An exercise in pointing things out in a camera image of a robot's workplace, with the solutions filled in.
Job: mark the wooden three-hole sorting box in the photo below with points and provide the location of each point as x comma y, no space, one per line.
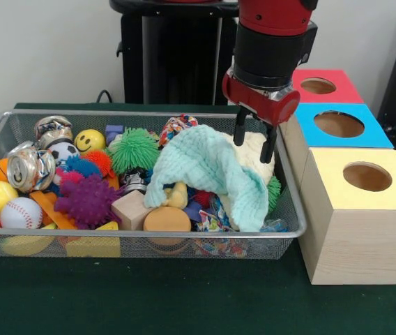
351,237

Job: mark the dark green table cloth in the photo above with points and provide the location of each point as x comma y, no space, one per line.
184,300

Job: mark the purple spiky ball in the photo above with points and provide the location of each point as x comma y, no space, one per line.
88,200

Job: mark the mint green cloth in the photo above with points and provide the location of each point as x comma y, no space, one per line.
212,167

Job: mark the yellow smiley face ball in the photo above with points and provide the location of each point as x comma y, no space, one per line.
90,141

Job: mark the crushed silver can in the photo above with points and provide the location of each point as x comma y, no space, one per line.
29,167

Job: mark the clear mesh bin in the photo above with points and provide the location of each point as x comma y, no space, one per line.
114,244

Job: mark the clear wrapper with blue print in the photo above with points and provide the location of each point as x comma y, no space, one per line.
276,225

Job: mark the green spiky ball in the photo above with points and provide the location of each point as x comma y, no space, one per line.
134,149
275,192

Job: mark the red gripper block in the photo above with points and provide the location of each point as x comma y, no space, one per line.
261,103

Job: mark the cream knitted cloth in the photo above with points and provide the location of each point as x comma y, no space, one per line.
257,157

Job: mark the orange round disc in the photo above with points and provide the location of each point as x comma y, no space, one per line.
166,220

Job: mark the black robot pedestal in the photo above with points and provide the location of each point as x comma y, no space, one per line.
177,63

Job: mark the wooden cube block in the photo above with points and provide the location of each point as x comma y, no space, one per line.
132,209

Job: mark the white baseball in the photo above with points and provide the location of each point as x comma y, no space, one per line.
21,213

